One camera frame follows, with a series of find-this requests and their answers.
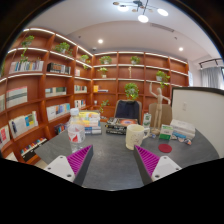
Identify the dark book stack centre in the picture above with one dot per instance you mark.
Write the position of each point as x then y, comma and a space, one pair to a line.
119, 125

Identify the wooden artist mannequin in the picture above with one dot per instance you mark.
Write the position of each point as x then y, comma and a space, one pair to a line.
158, 112

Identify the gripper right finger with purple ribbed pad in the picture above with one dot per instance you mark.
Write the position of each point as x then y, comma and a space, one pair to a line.
153, 167

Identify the white partition board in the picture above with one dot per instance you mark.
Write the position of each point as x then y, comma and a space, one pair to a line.
204, 108

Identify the green white small box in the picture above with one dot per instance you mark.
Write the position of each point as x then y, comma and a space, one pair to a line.
166, 132

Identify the colourful book stack left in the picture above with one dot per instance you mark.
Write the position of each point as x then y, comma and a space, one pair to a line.
91, 120

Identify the small green white carton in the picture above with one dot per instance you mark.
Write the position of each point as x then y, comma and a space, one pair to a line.
146, 120

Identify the hanging green plant centre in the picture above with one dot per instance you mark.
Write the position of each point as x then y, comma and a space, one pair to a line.
131, 91

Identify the orange wooden bookshelf wall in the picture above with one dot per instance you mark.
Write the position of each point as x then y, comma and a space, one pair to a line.
45, 74

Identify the clear plastic water bottle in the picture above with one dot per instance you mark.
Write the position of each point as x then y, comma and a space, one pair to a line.
76, 130

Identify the grey window curtain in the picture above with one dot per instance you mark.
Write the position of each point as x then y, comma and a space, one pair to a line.
212, 77

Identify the ceiling chandelier lamp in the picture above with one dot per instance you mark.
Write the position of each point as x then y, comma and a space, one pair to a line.
141, 6

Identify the potted plant right shelf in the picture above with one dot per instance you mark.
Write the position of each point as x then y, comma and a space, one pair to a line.
162, 78

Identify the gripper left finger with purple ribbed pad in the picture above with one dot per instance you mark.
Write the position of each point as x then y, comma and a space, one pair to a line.
73, 167

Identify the cream ceramic mug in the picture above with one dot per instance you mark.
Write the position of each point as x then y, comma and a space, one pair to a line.
135, 134

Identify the white tissue box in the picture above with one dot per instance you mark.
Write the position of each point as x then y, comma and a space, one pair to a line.
183, 128

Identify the red round coaster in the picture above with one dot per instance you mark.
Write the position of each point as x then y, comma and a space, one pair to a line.
165, 148

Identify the dark blue office chair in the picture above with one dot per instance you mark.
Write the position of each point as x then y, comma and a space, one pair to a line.
128, 109

